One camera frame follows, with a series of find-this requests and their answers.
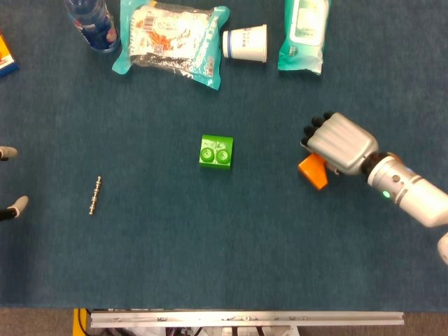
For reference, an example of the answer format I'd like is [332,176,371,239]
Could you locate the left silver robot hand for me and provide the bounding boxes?
[0,146,30,221]

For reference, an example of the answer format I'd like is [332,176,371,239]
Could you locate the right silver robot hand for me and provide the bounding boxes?
[300,111,379,176]

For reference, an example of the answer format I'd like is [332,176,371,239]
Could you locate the orange toy brick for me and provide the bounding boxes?
[297,153,329,191]

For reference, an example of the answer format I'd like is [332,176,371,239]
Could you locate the green toy brick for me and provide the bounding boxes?
[198,134,235,172]

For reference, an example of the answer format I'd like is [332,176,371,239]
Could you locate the beaded silver metal rod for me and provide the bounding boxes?
[87,176,103,217]

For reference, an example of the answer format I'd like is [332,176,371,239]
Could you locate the teal wet wipes pack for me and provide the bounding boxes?
[277,0,332,76]

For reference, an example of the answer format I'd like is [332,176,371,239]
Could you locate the white paper cup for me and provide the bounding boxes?
[222,24,269,64]

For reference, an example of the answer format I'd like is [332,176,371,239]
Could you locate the orange and blue carton box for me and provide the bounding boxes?
[0,31,20,78]

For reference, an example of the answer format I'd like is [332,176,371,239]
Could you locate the dark blue felt table cover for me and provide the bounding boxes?
[0,0,448,311]

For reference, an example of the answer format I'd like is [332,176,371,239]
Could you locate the blue label drink bottle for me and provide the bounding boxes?
[65,0,121,53]

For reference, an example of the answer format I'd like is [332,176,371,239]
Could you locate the teal and silver snack bag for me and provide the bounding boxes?
[111,0,231,91]

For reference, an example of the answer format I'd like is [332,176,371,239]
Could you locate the yellow frame post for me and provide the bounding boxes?
[72,308,88,336]

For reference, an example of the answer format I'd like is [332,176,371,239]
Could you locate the aluminium profile rail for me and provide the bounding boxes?
[90,311,405,329]

